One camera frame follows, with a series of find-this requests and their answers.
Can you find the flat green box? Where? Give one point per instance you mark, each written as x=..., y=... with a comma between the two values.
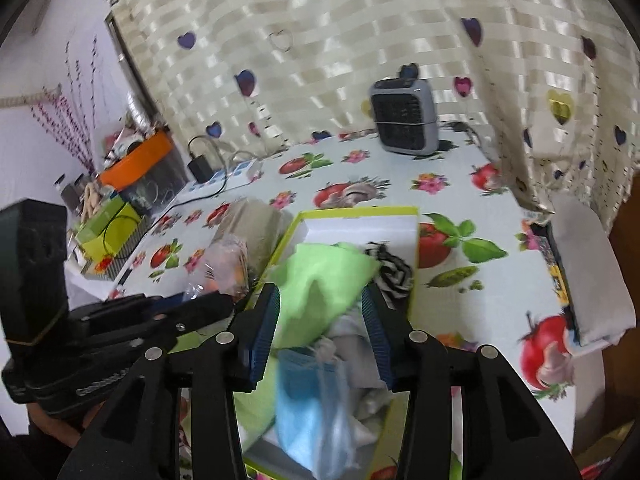
x=100, y=217

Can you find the white wall pipe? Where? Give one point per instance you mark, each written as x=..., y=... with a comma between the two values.
x=30, y=99

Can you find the dark glass jar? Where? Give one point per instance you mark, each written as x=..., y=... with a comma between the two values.
x=62, y=187
x=77, y=185

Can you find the black white striped sock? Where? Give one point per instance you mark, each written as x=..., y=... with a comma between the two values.
x=395, y=275

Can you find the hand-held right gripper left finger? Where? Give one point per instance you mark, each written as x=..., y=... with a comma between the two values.
x=262, y=330

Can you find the brown wooden furniture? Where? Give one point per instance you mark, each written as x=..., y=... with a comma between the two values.
x=625, y=260

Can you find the yellow-green cardboard box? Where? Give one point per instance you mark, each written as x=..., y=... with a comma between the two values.
x=360, y=225

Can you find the white blue power strip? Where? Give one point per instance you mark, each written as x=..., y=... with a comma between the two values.
x=235, y=172

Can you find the dark colourful printed box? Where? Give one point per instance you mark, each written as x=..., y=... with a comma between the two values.
x=557, y=280

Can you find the lime yellow box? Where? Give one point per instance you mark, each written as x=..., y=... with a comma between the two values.
x=117, y=232

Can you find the clear container with orange lid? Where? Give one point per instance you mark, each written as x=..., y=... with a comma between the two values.
x=140, y=160

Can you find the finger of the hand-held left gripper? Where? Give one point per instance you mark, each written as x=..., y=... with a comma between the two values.
x=140, y=305
x=205, y=312

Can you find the pale blue cloth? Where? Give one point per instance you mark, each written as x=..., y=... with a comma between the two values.
x=350, y=327

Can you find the blue face mask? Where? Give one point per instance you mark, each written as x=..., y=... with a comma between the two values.
x=305, y=400

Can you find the person's left hand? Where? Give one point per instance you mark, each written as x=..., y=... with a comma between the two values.
x=60, y=425

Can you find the green printed towel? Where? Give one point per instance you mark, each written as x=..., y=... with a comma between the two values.
x=325, y=280

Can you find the fruit and flower printed tablecloth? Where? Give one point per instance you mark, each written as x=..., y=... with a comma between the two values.
x=500, y=310

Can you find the beige wooden figure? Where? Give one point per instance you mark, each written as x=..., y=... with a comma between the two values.
x=92, y=200

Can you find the black charger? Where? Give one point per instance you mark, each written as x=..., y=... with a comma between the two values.
x=200, y=170

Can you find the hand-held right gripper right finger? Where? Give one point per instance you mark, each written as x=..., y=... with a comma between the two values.
x=379, y=335

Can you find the grey desktop heater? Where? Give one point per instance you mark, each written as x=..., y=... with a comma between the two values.
x=405, y=110

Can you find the green chevron patterned box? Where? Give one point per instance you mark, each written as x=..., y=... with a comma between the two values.
x=125, y=257

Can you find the bright green cloth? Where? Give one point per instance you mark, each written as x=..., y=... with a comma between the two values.
x=257, y=395

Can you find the clear plastic bag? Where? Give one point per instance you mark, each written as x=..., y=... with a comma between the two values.
x=220, y=265

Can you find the cream curtain with hearts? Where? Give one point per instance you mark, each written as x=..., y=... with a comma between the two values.
x=350, y=35

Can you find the purple flower branches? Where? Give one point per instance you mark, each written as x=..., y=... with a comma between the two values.
x=75, y=110

